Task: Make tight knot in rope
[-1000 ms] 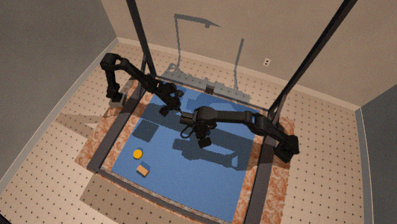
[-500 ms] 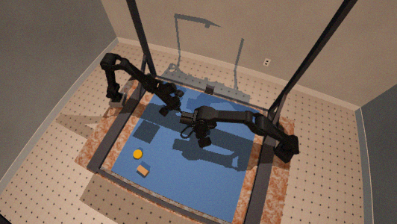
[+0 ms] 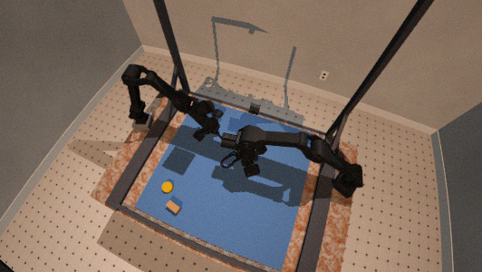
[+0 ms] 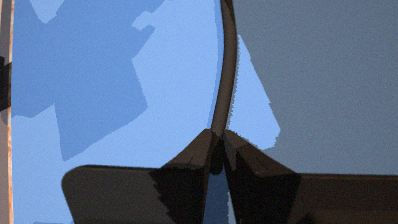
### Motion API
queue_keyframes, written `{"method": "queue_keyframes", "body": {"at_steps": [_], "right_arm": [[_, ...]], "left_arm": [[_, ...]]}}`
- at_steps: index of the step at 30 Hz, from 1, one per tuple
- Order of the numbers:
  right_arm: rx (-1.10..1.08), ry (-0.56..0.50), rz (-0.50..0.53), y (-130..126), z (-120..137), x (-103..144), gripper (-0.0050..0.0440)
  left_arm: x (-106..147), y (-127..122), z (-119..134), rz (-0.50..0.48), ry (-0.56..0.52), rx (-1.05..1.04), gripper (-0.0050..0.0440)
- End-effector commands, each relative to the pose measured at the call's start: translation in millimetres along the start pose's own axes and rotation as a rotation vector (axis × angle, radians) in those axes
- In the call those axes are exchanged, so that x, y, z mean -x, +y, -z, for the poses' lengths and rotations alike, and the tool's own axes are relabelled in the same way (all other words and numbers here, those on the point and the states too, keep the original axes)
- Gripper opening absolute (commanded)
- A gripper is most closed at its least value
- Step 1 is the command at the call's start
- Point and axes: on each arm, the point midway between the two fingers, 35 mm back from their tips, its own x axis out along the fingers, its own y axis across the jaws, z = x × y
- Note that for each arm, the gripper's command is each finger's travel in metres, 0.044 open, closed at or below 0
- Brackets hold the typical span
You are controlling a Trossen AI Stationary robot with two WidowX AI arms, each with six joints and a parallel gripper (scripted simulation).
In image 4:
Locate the dark brown rope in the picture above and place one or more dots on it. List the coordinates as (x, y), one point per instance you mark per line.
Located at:
(225, 86)

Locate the blue mat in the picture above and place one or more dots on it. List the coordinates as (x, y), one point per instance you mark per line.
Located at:
(133, 82)

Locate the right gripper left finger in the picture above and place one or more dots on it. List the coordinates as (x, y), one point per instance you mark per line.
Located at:
(145, 194)

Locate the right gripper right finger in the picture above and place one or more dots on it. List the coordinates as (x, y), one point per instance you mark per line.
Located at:
(263, 191)

